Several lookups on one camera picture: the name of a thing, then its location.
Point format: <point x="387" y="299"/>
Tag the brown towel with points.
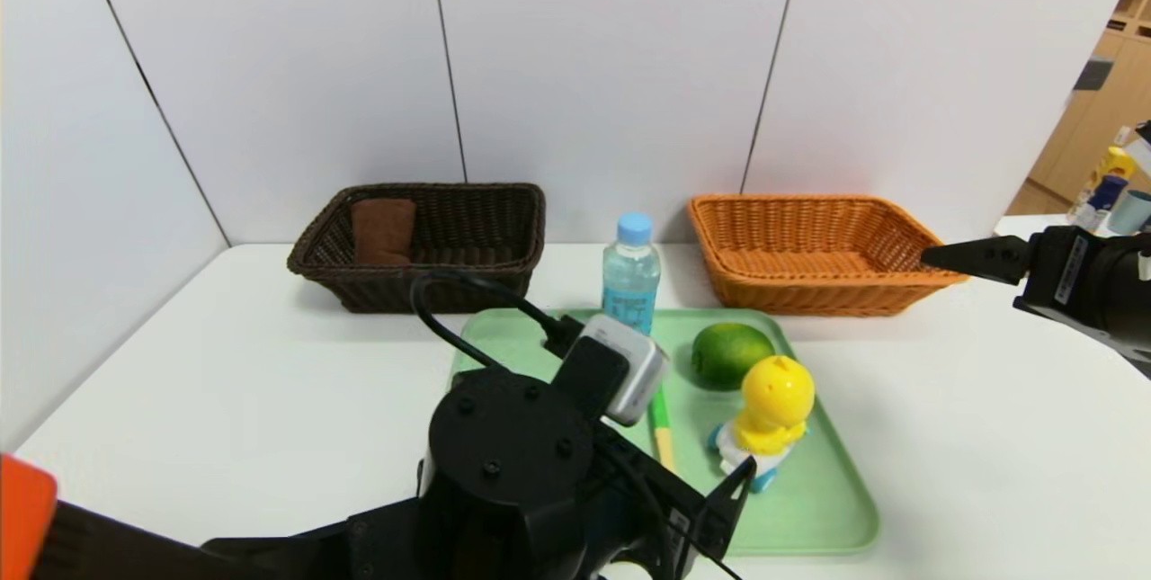
<point x="383" y="229"/>

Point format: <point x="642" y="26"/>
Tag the orange wicker basket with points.
<point x="809" y="292"/>

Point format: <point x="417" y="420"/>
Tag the white wall socket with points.
<point x="1122" y="136"/>

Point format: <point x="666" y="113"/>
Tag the green lime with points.
<point x="728" y="353"/>

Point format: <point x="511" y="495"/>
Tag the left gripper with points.
<point x="688" y="525"/>

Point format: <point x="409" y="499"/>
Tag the yellow bottle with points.
<point x="1115" y="165"/>

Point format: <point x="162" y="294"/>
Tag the dark brown wicker basket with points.
<point x="477" y="288"/>

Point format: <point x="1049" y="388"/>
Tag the dark grey rectangular plate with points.
<point x="1090" y="76"/>

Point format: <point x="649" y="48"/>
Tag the wooden cabinet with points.
<point x="1093" y="139"/>

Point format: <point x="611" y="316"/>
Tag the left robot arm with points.
<point x="513" y="445"/>

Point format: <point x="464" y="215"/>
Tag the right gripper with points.
<point x="1066" y="270"/>

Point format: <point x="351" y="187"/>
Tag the grey blue cup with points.
<point x="1131" y="211"/>

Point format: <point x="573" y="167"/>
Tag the clear water bottle blue cap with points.
<point x="631" y="283"/>

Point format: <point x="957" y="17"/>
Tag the white side table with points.
<point x="1025" y="225"/>

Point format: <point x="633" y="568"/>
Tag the yellow duck toy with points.
<point x="775" y="400"/>

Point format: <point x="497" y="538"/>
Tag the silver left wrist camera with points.
<point x="634" y="360"/>

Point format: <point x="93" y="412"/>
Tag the light green plastic tray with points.
<point x="809" y="508"/>

